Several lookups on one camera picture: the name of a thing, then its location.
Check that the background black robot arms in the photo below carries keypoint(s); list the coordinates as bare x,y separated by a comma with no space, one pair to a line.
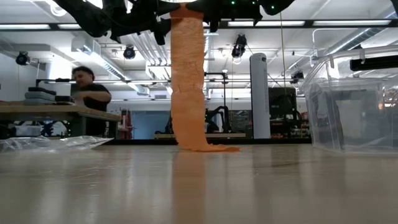
217,115

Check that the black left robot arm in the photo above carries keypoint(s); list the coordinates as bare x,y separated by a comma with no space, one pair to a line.
84,15

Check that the black background rig frame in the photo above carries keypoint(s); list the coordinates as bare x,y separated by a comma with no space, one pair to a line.
224,93

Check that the wooden top workbench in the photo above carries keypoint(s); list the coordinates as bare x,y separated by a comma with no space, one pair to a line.
62,111

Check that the clear plastic storage box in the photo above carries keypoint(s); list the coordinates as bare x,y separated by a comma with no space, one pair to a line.
357,118

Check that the black aluminium rig frame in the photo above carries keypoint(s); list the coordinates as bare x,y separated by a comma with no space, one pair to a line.
149,141

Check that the white cylindrical column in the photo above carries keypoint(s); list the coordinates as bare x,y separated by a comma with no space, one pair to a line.
259,93

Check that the orange elastic bandage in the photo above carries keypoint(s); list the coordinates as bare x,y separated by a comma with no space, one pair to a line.
186,93

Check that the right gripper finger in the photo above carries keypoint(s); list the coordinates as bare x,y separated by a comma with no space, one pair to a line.
202,5

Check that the clear plastic bag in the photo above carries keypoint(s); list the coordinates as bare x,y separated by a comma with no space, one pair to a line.
46,143

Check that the black equipment rack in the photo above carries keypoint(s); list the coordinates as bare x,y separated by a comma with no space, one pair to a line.
283,109

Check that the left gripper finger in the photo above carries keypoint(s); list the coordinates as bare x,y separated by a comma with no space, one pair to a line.
168,7

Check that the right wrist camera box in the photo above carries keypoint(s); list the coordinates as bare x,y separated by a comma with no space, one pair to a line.
214,26

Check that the stack of grey pads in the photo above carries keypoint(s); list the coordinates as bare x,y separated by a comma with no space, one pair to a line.
38,95

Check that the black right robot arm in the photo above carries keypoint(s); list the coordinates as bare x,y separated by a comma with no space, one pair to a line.
276,5

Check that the black ceiling spotlight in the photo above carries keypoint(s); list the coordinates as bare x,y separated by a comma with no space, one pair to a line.
22,58
298,76
129,53
238,46

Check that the person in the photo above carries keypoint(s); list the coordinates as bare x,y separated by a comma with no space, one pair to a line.
93,96

